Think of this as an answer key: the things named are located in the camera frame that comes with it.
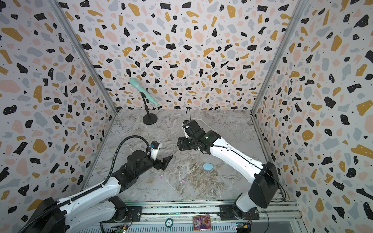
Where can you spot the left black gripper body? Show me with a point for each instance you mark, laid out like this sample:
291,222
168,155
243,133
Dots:
150,163

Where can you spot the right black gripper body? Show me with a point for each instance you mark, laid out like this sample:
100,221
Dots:
187,144

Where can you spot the blue earbud case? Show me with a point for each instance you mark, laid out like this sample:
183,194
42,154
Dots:
208,167

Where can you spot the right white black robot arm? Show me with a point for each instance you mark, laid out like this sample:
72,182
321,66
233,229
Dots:
263,178

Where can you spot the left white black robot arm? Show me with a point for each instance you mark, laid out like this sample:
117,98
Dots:
100,203

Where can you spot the black microphone stand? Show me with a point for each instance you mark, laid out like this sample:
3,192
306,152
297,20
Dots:
149,118

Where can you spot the round black white button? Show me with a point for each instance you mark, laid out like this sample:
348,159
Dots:
169,222

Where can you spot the colourful square card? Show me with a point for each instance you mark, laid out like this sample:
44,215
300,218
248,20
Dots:
201,223

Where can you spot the mint green microphone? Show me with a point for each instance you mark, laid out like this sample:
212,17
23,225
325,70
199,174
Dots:
137,86

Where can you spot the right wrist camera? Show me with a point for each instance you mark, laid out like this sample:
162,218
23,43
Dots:
192,129

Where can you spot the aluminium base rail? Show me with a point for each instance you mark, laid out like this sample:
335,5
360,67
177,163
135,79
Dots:
278,217

